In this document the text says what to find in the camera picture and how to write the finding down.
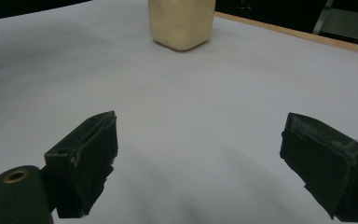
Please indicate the grey metal stand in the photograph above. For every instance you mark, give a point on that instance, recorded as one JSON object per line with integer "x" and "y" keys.
{"x": 348, "y": 23}

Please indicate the beige square cup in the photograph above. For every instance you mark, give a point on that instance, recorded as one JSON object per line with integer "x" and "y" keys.
{"x": 181, "y": 21}

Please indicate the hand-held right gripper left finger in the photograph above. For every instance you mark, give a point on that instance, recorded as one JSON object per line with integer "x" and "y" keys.
{"x": 87, "y": 161}

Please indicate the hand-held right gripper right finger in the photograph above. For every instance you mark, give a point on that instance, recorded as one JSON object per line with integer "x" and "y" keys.
{"x": 329, "y": 168}

